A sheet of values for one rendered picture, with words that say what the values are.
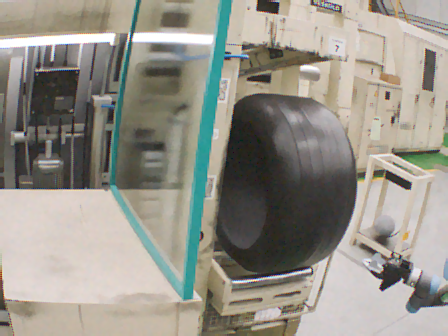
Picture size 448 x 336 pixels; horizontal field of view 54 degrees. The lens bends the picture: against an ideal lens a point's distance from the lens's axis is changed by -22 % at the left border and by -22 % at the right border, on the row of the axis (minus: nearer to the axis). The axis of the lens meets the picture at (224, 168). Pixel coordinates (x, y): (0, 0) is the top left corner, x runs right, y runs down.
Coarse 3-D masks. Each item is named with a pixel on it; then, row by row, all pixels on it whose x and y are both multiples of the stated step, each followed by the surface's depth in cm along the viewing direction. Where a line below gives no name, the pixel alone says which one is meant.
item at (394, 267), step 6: (390, 258) 165; (396, 258) 166; (390, 264) 162; (396, 264) 162; (402, 264) 163; (408, 264) 163; (384, 270) 165; (390, 270) 164; (396, 270) 162; (402, 270) 162; (408, 270) 161; (384, 276) 166; (390, 276) 165; (402, 276) 164; (408, 276) 161; (402, 282) 164
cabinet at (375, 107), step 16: (368, 80) 576; (352, 96) 598; (368, 96) 584; (384, 96) 603; (400, 96) 625; (352, 112) 602; (368, 112) 592; (384, 112) 612; (352, 128) 604; (368, 128) 601; (384, 128) 622; (352, 144) 607; (368, 144) 610; (384, 144) 631; (368, 160) 619
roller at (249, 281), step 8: (272, 272) 178; (280, 272) 179; (288, 272) 180; (296, 272) 181; (304, 272) 182; (312, 272) 184; (232, 280) 170; (240, 280) 171; (248, 280) 172; (256, 280) 174; (264, 280) 175; (272, 280) 176; (280, 280) 178; (288, 280) 180; (232, 288) 170; (240, 288) 172
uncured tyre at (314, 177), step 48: (288, 96) 174; (240, 144) 205; (288, 144) 156; (336, 144) 161; (240, 192) 209; (288, 192) 154; (336, 192) 158; (240, 240) 199; (288, 240) 157; (336, 240) 166
